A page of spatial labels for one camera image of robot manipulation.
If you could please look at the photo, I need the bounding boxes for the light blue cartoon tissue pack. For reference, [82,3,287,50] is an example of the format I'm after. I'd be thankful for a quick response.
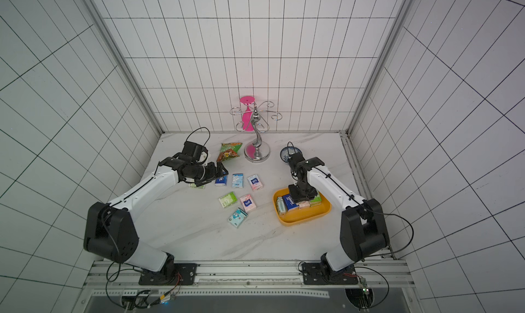
[232,174,244,189]

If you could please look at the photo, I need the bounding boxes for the white blue tissue pack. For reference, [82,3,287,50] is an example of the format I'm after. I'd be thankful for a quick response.
[247,174,264,191]

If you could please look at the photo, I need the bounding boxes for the teal cartoon tissue pack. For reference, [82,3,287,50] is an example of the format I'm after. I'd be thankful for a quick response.
[228,208,247,228]

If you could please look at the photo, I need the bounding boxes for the large green tissue pack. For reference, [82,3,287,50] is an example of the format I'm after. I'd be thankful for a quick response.
[189,183,206,189]

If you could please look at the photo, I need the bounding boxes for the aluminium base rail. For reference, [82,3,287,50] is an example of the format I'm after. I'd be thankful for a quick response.
[81,259,415,302]

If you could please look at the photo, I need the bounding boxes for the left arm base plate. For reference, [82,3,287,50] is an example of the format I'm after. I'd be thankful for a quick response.
[138,262,198,286]

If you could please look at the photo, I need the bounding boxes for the lime green tissue pack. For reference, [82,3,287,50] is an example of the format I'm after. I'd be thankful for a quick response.
[219,191,238,208]

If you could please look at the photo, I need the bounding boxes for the dark blue Tempo tissue pack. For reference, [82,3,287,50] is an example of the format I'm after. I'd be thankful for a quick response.
[215,176,228,187]

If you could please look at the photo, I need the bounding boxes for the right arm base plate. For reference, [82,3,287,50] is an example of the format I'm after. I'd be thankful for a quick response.
[297,261,359,286]

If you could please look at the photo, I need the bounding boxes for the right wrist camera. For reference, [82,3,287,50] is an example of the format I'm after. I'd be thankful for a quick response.
[288,153,308,178]

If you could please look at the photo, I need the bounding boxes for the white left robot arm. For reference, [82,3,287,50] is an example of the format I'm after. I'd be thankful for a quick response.
[83,157,228,279]

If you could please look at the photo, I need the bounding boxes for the silver metal hook stand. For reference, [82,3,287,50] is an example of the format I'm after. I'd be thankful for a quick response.
[230,99,282,163]

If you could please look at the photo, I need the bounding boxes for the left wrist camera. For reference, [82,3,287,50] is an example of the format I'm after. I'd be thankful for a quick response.
[180,141,209,165]

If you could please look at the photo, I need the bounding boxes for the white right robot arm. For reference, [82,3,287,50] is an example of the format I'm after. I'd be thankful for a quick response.
[288,153,390,273]

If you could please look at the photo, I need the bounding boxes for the blue white porcelain bowl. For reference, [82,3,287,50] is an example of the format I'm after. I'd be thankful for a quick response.
[280,146,302,165]

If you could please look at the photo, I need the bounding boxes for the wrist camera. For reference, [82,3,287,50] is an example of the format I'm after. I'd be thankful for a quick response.
[288,153,308,178]
[180,141,209,165]

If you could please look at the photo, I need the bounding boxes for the pink blue tissue pack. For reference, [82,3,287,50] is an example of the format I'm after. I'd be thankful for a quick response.
[239,194,257,213]

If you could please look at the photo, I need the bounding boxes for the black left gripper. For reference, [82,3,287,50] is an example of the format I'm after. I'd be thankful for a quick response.
[186,162,228,187]

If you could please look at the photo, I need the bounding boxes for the yellow plastic storage box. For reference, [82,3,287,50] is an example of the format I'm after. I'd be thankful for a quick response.
[273,189,332,226]

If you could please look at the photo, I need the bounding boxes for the red green snack bag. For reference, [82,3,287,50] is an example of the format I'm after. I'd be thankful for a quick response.
[216,142,243,162]

